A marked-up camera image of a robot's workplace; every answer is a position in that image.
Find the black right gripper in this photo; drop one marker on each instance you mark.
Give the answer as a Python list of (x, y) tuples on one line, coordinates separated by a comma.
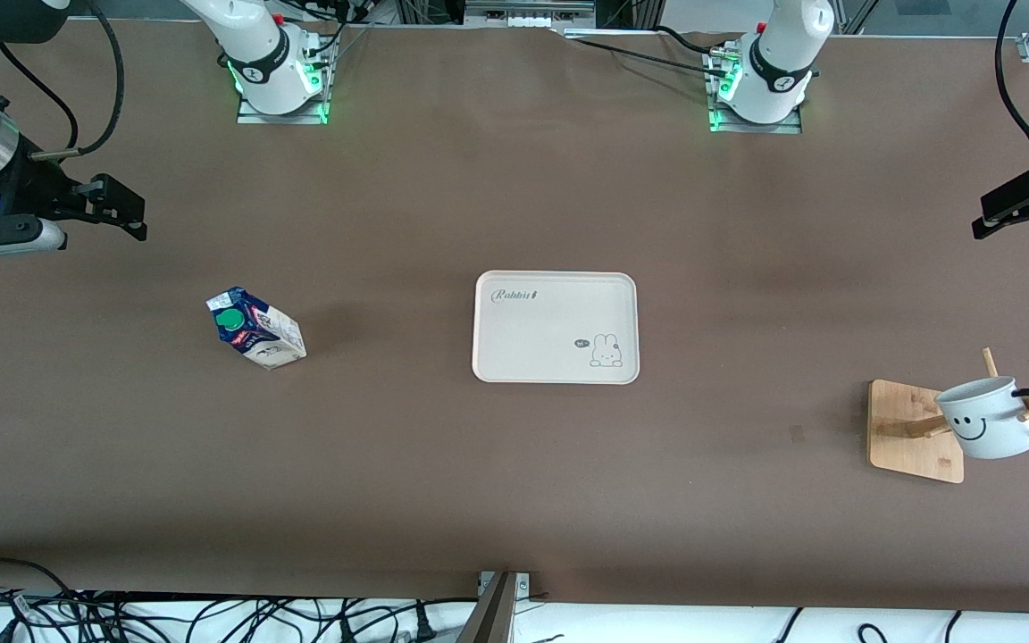
[(29, 186)]

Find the blue white milk carton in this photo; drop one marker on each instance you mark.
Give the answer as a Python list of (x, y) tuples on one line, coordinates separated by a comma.
[(255, 330)]

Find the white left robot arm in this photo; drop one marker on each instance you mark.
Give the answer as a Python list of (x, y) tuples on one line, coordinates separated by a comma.
[(782, 45)]

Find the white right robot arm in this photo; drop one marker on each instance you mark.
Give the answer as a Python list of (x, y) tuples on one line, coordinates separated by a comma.
[(255, 36)]

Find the wooden cup stand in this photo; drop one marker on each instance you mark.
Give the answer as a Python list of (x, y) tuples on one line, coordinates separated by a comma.
[(907, 438)]

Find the cream rabbit print tray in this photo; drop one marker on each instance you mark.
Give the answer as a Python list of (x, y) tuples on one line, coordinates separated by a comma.
[(550, 326)]

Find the grey power strip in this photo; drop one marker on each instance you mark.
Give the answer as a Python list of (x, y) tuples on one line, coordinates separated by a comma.
[(528, 13)]

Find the black power plug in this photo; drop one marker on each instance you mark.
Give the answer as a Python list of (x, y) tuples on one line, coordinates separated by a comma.
[(425, 630)]

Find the aluminium profile bar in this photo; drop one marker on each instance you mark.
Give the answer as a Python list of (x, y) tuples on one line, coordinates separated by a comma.
[(489, 621)]

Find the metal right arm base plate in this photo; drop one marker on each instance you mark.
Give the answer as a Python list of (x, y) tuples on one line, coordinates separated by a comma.
[(282, 118)]

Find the small metal table bracket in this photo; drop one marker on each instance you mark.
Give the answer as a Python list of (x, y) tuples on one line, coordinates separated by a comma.
[(523, 585)]

